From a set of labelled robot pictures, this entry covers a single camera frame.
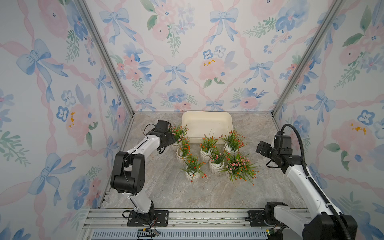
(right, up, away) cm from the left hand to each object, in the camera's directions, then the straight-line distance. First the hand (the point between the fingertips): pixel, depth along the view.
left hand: (169, 140), depth 95 cm
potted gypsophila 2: (+39, 0, -8) cm, 40 cm away
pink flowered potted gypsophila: (+6, +5, -6) cm, 10 cm away
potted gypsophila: (+24, -2, -8) cm, 25 cm away
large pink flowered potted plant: (+39, -12, -20) cm, 46 cm away
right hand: (+57, +1, -11) cm, 58 cm away
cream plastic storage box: (+31, +10, +18) cm, 38 cm away
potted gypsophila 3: (+15, -16, -14) cm, 26 cm away
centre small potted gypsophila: (+28, -11, -13) cm, 33 cm away
